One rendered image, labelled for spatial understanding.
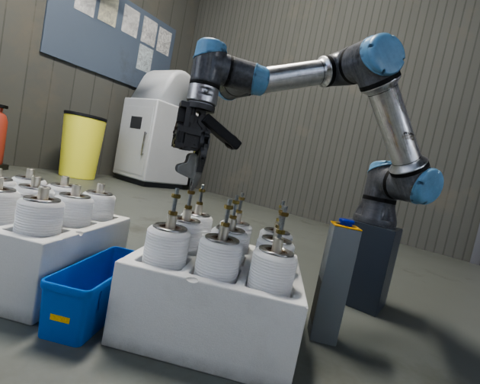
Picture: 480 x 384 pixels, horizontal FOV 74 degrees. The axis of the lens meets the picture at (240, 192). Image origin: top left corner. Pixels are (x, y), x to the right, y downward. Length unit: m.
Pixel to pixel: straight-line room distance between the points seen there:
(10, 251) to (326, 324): 0.76
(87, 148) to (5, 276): 2.61
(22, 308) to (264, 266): 0.51
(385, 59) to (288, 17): 3.29
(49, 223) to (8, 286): 0.15
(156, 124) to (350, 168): 2.06
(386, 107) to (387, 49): 0.16
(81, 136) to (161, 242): 2.74
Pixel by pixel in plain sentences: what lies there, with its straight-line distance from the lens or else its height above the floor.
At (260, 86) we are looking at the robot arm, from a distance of 0.84.
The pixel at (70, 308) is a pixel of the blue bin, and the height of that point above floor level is 0.08.
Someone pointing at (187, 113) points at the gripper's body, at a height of 0.51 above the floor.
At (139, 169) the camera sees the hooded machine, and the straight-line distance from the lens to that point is 3.59.
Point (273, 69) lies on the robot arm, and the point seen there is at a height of 0.71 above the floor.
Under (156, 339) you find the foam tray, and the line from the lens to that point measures 0.72.
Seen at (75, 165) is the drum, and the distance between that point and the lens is 3.39.
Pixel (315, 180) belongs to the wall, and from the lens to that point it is 3.51.
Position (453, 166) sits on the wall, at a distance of 3.29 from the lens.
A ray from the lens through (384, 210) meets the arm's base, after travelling 1.22.
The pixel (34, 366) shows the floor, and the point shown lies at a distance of 0.73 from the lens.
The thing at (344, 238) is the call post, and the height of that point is 0.28.
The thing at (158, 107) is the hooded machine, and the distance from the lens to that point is 3.55.
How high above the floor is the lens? 0.41
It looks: 5 degrees down
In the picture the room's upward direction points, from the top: 11 degrees clockwise
